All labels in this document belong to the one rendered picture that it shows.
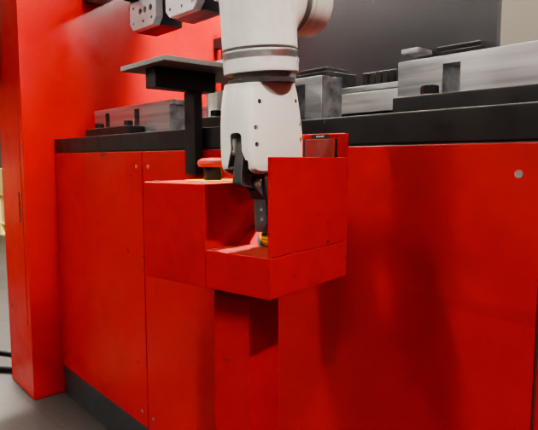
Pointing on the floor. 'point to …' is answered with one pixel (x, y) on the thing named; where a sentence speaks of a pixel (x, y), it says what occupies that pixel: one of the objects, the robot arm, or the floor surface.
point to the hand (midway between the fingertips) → (269, 215)
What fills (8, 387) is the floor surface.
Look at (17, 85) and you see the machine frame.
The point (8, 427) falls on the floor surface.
